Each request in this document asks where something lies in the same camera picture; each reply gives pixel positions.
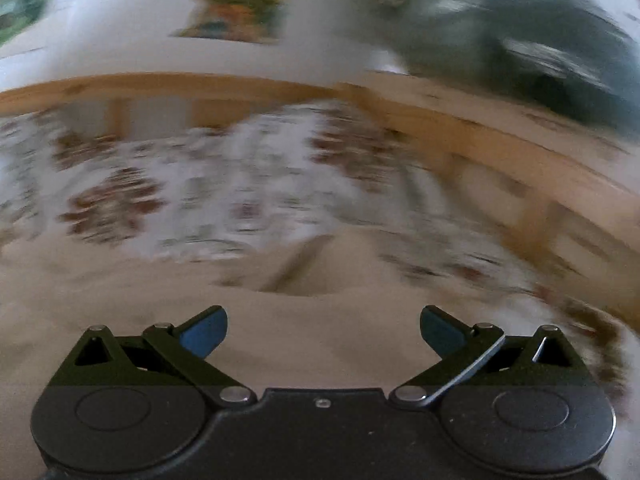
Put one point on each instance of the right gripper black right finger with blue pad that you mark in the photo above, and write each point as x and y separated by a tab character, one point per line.
483	355

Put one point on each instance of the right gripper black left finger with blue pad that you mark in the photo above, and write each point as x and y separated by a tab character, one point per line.
163	355

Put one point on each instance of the beige garment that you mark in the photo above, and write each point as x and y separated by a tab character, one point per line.
357	326

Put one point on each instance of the teal clothes pile in bag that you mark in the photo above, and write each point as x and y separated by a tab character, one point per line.
569	56

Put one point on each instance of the floral patterned bedspread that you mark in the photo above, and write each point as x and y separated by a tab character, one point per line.
266	197

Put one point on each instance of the wooden bed frame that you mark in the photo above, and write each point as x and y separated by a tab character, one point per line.
562	166

